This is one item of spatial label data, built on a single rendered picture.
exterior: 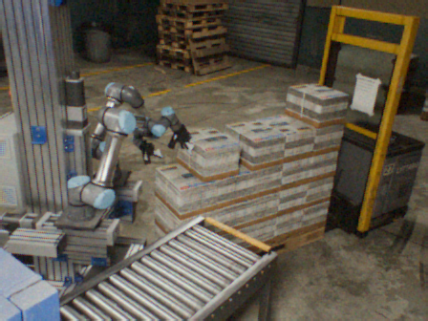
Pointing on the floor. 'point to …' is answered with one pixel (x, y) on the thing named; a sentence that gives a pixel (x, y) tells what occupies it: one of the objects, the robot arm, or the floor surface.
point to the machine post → (35, 299)
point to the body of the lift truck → (390, 178)
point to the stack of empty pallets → (198, 14)
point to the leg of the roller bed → (266, 300)
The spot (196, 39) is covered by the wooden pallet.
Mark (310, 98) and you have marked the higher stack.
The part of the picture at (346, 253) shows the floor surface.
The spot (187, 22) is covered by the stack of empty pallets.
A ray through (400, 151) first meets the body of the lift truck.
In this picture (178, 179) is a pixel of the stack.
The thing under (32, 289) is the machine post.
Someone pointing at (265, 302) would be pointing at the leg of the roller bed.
